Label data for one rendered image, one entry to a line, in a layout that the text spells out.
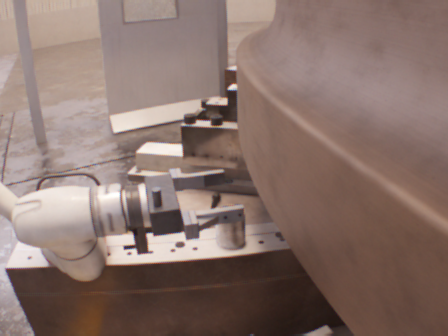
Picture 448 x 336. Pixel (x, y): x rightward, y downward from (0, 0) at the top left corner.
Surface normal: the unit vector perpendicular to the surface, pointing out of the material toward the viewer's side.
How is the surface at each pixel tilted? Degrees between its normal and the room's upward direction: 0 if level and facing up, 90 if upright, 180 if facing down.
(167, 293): 90
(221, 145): 90
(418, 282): 90
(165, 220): 90
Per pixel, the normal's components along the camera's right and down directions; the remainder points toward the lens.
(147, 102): 0.43, 0.38
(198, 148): -0.27, 0.43
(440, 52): -0.95, 0.12
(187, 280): 0.12, 0.43
